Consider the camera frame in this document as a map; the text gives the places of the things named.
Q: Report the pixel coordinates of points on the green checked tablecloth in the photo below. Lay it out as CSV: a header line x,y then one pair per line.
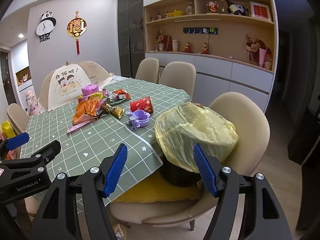
x,y
105,140

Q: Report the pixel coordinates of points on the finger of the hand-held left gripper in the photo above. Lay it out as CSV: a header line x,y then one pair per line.
x,y
17,140
50,150

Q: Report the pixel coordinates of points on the black trash bin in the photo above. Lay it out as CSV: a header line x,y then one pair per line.
x,y
175,175

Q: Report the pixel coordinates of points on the dark red gift bag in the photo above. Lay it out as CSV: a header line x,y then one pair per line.
x,y
168,42

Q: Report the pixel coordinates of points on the orange snack wrapper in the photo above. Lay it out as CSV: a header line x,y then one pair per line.
x,y
86,111

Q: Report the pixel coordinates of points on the pink purple wrapper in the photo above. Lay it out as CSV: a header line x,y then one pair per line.
x,y
75,127

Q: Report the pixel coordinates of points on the red knot wall ornament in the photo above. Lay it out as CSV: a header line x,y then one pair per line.
x,y
75,27

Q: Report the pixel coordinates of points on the dark glass cabinet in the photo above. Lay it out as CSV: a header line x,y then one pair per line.
x,y
130,30

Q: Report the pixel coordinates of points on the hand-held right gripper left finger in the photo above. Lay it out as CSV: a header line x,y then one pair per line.
x,y
116,170

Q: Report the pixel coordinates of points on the dark gold candy wrapper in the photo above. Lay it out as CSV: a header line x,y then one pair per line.
x,y
115,110

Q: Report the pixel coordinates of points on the green white packet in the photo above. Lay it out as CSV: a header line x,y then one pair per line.
x,y
112,101

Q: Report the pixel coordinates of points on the cream cup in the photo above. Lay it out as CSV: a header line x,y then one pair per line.
x,y
175,45

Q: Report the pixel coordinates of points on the red fortune figurine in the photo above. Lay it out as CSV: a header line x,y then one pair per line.
x,y
212,7

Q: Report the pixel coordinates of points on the white wood wall cabinet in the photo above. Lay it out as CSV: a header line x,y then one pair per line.
x,y
212,67

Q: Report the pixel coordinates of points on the yellow bin bag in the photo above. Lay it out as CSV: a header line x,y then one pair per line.
x,y
197,132

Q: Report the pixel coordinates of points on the small dried flower bouquet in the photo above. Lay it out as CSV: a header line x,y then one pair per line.
x,y
160,40

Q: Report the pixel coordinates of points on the black power strip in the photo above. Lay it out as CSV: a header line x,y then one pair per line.
x,y
195,31

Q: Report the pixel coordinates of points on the green charger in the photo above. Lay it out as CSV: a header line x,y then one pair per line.
x,y
212,29

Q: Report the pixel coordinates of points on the knitted slipper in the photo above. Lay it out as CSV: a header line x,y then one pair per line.
x,y
118,231

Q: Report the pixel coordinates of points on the yellow plastic bag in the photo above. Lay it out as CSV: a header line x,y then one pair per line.
x,y
6,127

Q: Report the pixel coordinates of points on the white niche cabinet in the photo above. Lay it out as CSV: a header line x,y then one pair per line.
x,y
22,60

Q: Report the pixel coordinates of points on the large flower bouquet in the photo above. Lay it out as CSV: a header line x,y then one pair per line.
x,y
253,50

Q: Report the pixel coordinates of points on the beige mesh food cover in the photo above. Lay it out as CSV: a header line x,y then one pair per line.
x,y
67,85

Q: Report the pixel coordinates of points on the glass jar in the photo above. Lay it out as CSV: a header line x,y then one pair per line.
x,y
190,7

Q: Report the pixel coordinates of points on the dark door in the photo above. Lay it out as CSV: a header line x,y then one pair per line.
x,y
5,70

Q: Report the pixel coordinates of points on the beige chair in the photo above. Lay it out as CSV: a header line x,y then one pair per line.
x,y
252,140
147,70
16,115
178,77
44,90

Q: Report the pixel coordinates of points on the yellow seat cushion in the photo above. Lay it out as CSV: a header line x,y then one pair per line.
x,y
155,192

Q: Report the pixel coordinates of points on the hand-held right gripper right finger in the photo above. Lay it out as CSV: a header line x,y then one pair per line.
x,y
205,170

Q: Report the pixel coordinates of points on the pink water bottle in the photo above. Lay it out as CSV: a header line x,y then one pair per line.
x,y
31,103

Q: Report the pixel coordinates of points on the red framed picture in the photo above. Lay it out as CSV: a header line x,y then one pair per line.
x,y
260,11

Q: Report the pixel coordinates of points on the panda wall clock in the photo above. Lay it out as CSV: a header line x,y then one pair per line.
x,y
45,26

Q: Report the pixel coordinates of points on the purple lidded box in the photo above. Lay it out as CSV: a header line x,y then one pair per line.
x,y
89,90

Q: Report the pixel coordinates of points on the red snack packet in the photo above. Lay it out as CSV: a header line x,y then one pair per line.
x,y
122,95

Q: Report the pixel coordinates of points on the red sitting figurine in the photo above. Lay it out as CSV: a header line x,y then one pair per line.
x,y
187,47
205,48

